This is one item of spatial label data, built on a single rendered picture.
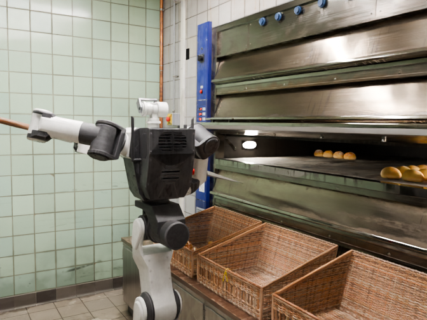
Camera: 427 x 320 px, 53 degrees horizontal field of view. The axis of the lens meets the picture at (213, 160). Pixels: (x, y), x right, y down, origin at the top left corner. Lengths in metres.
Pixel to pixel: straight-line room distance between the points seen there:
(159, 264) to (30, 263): 1.90
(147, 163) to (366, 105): 1.01
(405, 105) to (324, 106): 0.45
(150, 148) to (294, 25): 1.20
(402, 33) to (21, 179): 2.74
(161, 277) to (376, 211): 1.00
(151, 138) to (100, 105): 2.01
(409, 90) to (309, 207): 0.79
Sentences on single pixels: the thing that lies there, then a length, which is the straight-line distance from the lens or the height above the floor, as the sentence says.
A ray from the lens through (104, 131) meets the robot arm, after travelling 1.76.
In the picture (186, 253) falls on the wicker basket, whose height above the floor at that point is 0.71.
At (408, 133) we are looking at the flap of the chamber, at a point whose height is 1.40.
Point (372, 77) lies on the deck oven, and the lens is 2.06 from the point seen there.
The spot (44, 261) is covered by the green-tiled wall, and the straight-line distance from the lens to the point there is 3.70.
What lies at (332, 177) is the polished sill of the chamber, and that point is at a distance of 2.20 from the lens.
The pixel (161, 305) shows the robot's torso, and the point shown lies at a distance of 1.92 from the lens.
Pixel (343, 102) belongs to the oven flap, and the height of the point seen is 1.54.
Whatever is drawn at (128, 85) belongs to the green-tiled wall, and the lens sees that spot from 3.73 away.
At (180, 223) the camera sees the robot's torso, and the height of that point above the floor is 1.03.
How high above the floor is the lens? 1.43
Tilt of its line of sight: 5 degrees down
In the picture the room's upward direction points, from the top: 1 degrees clockwise
